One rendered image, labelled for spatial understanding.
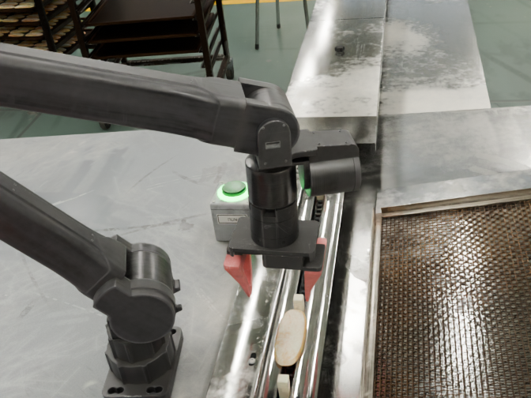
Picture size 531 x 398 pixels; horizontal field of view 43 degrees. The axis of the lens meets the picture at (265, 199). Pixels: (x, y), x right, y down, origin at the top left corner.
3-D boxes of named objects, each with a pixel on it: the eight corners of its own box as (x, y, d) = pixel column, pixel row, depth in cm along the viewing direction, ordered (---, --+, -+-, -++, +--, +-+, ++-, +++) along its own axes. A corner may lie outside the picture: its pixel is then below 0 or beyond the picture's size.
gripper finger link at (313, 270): (273, 278, 90) (270, 220, 85) (327, 282, 89) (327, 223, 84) (265, 313, 85) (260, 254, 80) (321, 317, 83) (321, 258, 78)
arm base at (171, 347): (125, 336, 96) (103, 405, 86) (111, 293, 91) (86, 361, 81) (184, 334, 95) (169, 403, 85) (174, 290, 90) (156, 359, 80)
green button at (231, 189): (225, 188, 112) (224, 179, 111) (249, 188, 111) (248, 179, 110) (220, 201, 109) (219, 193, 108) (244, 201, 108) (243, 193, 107)
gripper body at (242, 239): (240, 227, 86) (235, 178, 82) (320, 232, 85) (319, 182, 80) (229, 260, 81) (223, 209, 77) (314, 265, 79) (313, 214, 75)
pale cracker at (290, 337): (282, 310, 92) (281, 304, 92) (310, 311, 92) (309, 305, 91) (269, 366, 84) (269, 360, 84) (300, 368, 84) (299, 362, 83)
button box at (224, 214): (227, 230, 120) (218, 177, 114) (271, 230, 118) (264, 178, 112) (216, 260, 113) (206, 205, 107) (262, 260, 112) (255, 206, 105)
